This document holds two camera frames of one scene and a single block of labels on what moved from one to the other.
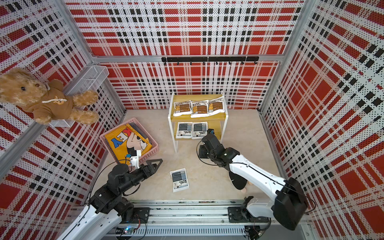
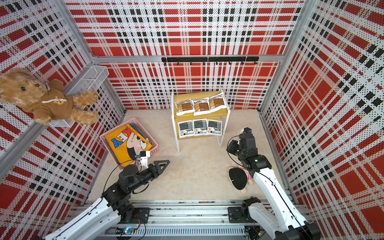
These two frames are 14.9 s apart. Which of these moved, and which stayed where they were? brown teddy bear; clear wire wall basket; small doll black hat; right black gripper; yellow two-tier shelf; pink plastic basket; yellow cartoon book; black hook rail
Moved: right black gripper
Stayed: black hook rail; yellow two-tier shelf; yellow cartoon book; pink plastic basket; brown teddy bear; small doll black hat; clear wire wall basket
